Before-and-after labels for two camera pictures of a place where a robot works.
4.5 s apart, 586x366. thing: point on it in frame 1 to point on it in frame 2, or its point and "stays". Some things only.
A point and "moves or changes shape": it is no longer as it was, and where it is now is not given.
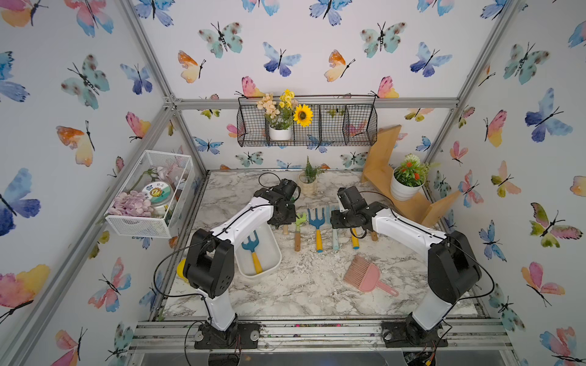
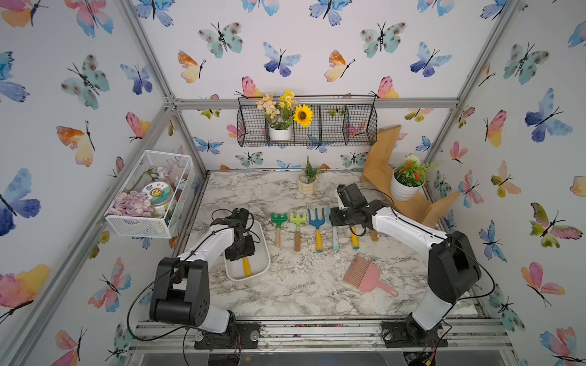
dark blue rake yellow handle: x=355 y=240 stays
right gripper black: x=334 y=219 stays
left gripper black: x=291 y=217 to x=250 y=248
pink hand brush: x=364 y=275 stays
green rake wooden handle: x=299 y=219 stays
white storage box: x=258 y=252 moves or changes shape
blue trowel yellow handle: x=252 y=245 to x=248 y=271
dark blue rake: x=319 y=232 stays
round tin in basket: x=159 y=193 stays
